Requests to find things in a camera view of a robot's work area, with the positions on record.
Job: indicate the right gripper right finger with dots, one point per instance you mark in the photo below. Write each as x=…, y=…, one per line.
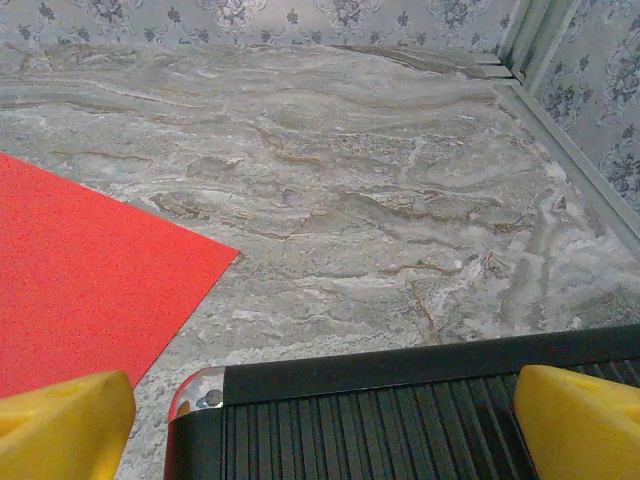
x=585, y=430

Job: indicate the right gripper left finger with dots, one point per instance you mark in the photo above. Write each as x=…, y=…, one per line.
x=60, y=430

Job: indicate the red cloth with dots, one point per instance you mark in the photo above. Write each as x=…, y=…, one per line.
x=75, y=280

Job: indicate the black ribbed hard case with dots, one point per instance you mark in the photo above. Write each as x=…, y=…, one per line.
x=375, y=425

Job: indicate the aluminium side rail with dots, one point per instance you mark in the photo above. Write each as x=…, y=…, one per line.
x=565, y=135

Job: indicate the aluminium frame post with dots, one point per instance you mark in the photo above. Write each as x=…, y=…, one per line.
x=525, y=35

